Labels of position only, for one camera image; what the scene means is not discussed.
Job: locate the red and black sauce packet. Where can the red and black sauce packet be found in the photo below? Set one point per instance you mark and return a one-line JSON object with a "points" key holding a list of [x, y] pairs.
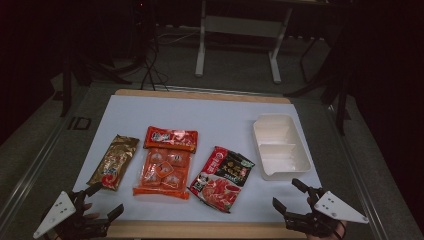
{"points": [[221, 178]]}

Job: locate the white table mat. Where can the white table mat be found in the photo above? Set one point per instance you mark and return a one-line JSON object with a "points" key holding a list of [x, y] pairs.
{"points": [[213, 113]]}

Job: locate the black metal stand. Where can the black metal stand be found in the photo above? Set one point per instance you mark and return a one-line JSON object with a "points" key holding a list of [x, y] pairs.
{"points": [[336, 76], [71, 63]]}

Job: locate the white metal desk frame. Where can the white metal desk frame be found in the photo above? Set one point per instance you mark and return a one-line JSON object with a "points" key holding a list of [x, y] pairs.
{"points": [[240, 28]]}

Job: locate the gold snack packet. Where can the gold snack packet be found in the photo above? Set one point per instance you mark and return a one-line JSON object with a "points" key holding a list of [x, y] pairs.
{"points": [[114, 162]]}

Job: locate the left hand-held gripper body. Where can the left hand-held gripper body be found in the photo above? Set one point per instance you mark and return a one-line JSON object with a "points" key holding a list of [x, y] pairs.
{"points": [[55, 213]]}

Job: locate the person's left hand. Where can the person's left hand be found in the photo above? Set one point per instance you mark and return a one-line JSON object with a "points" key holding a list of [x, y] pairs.
{"points": [[90, 213]]}

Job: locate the orange snack packet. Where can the orange snack packet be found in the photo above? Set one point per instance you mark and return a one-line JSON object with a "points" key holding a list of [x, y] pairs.
{"points": [[166, 163]]}

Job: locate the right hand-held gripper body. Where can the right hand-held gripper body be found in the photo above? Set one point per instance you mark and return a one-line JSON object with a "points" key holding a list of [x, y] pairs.
{"points": [[333, 208]]}

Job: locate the person's right hand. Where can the person's right hand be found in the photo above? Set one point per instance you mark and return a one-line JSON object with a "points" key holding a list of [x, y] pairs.
{"points": [[328, 233]]}

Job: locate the white plastic divided container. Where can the white plastic divided container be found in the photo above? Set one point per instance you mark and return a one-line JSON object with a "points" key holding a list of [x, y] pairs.
{"points": [[281, 148]]}

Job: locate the black floor bracket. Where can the black floor bracket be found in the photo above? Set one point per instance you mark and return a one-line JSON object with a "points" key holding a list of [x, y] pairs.
{"points": [[80, 123]]}

